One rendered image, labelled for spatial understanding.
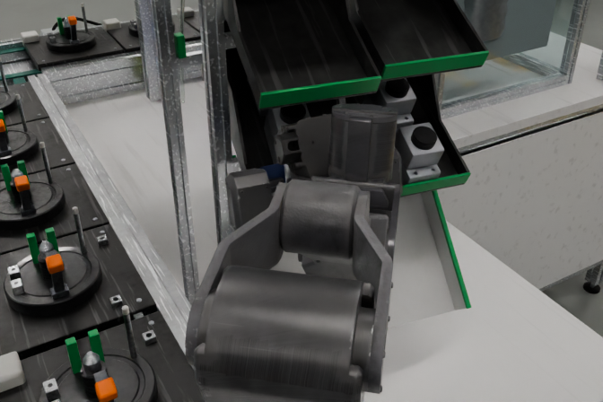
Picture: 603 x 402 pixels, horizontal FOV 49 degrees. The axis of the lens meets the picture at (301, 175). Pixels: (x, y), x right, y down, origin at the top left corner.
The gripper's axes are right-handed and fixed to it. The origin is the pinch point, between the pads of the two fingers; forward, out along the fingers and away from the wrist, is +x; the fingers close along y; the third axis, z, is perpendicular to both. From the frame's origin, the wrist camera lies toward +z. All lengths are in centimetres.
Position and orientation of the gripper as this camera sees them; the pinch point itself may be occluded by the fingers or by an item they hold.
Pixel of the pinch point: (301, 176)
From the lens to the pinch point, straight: 73.8
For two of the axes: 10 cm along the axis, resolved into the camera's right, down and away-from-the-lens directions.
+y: -9.4, 1.8, -2.9
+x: -3.3, -2.6, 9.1
